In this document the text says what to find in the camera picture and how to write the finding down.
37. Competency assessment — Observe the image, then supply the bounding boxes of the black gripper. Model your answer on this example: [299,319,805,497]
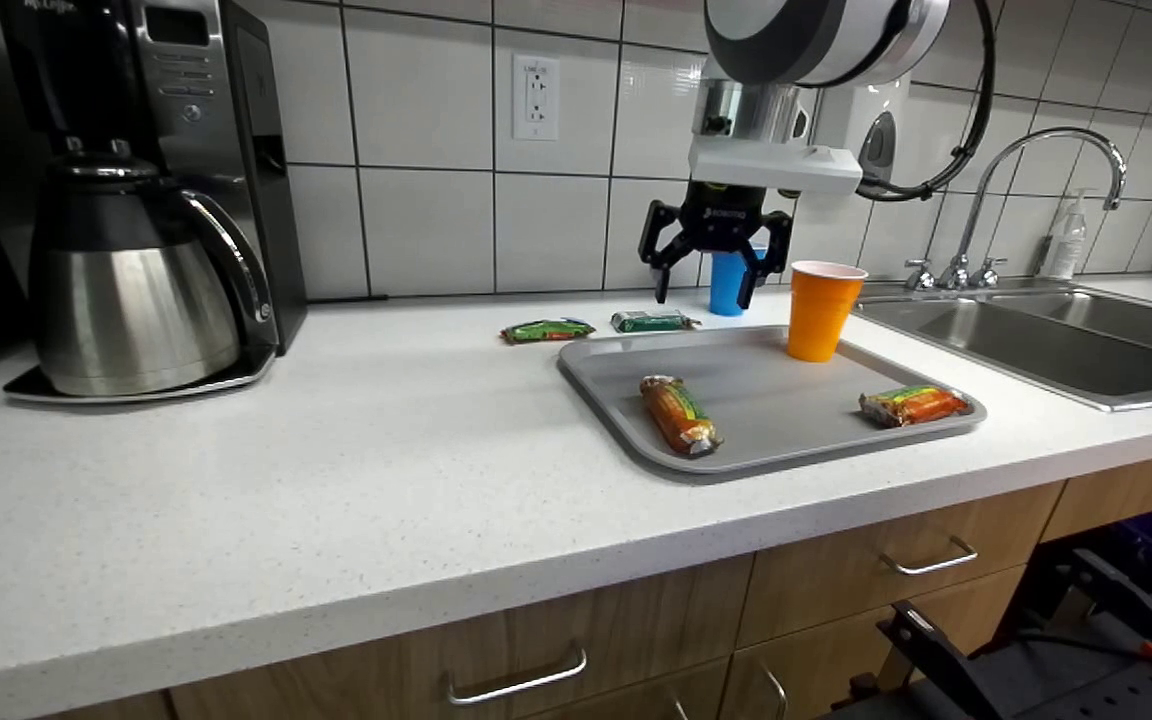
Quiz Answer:
[637,181,796,310]

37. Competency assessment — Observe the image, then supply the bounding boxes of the dark teal candy bar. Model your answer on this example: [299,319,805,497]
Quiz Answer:
[609,308,703,337]

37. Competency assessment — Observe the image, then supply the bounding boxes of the orange yellow candy bar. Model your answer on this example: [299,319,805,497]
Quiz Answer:
[637,370,726,459]

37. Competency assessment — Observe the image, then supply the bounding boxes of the gray plastic tray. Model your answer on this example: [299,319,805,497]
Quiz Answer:
[551,319,992,486]

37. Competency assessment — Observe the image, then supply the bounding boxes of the orange green candy bar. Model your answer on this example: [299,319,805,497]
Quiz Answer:
[857,379,975,433]

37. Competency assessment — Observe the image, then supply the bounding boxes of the blue plastic cup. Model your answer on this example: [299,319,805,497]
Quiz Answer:
[708,245,768,319]

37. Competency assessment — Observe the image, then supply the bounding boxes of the orange plastic cup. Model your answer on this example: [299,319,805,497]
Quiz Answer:
[785,255,871,367]

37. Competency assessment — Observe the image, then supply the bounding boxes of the chrome sink faucet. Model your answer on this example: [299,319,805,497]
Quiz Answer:
[900,125,1132,295]

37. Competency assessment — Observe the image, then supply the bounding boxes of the clear soap bottle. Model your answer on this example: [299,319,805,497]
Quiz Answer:
[1035,197,1090,284]

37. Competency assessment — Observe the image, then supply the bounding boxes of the wooden counter cabinet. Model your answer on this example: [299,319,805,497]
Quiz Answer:
[52,445,1152,720]

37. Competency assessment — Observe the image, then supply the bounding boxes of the stainless steel sink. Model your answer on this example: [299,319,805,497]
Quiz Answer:
[853,279,1152,417]

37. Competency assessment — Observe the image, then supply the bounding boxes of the black coffee maker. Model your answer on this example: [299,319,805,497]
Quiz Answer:
[0,0,312,406]

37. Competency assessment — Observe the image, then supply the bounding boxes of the steel coffee carafe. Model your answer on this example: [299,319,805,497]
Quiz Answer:
[27,157,283,401]

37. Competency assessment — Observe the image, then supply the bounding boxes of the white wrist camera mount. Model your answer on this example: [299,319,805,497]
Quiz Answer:
[688,131,867,199]

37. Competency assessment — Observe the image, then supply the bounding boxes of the white wall soap dispenser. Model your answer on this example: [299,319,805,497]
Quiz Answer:
[853,82,912,199]

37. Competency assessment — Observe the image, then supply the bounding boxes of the white wall power outlet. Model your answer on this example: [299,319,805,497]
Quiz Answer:
[514,52,564,145]

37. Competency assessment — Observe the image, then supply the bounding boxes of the short silver drawer handle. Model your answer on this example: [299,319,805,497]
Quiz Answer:
[884,535,986,579]

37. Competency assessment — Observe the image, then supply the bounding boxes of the long silver drawer handle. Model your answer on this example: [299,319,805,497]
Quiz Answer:
[445,647,591,713]

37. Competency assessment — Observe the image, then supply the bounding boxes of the black robot cart frame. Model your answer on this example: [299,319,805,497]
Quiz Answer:
[831,497,1152,720]

